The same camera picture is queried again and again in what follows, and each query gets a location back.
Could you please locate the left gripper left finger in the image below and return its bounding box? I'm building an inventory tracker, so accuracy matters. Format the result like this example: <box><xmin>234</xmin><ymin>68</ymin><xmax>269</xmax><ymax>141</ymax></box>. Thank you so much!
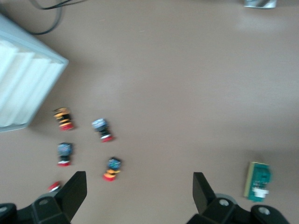
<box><xmin>17</xmin><ymin>171</ymin><xmax>87</xmax><ymax>224</ymax></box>

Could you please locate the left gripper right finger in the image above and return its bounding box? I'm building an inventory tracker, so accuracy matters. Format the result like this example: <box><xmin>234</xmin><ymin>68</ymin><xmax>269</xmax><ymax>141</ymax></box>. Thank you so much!
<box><xmin>186</xmin><ymin>172</ymin><xmax>252</xmax><ymax>224</ymax></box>

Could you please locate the green load switch white handle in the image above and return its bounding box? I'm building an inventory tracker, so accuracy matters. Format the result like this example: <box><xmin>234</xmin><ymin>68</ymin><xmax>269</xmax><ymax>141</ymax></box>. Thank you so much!
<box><xmin>242</xmin><ymin>161</ymin><xmax>273</xmax><ymax>202</ymax></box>

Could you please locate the red button grey base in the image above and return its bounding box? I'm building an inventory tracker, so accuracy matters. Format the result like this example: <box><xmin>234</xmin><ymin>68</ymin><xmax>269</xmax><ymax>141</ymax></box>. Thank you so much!
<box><xmin>48</xmin><ymin>181</ymin><xmax>63</xmax><ymax>192</ymax></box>

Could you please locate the emergency stop button blue block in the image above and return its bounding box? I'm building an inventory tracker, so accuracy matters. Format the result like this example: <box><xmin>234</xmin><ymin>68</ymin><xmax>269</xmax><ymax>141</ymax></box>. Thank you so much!
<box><xmin>57</xmin><ymin>142</ymin><xmax>73</xmax><ymax>167</ymax></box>

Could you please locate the emergency stop button amber block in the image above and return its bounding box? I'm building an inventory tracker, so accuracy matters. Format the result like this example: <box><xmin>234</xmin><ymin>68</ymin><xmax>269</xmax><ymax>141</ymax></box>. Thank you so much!
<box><xmin>52</xmin><ymin>107</ymin><xmax>75</xmax><ymax>131</ymax></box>

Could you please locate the emergency stop button silver block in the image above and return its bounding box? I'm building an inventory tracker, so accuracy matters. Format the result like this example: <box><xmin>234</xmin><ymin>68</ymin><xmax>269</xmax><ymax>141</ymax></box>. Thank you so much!
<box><xmin>91</xmin><ymin>118</ymin><xmax>115</xmax><ymax>143</ymax></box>

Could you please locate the white slotted plastic box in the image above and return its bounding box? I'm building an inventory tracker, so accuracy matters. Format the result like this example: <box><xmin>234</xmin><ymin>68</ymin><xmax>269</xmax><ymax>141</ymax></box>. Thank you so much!
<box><xmin>0</xmin><ymin>13</ymin><xmax>70</xmax><ymax>133</ymax></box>

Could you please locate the grey metal object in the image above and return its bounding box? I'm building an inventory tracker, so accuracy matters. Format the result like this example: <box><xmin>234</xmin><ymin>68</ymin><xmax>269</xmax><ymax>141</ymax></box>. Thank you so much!
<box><xmin>243</xmin><ymin>0</ymin><xmax>278</xmax><ymax>9</ymax></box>

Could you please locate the emergency stop button orange ring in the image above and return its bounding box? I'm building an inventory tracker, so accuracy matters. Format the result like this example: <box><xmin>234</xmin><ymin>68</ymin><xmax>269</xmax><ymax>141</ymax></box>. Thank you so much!
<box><xmin>102</xmin><ymin>156</ymin><xmax>122</xmax><ymax>182</ymax></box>

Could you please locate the black cable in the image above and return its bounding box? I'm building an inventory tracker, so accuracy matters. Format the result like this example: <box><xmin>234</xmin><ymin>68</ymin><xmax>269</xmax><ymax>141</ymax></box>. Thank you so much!
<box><xmin>29</xmin><ymin>0</ymin><xmax>88</xmax><ymax>35</ymax></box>

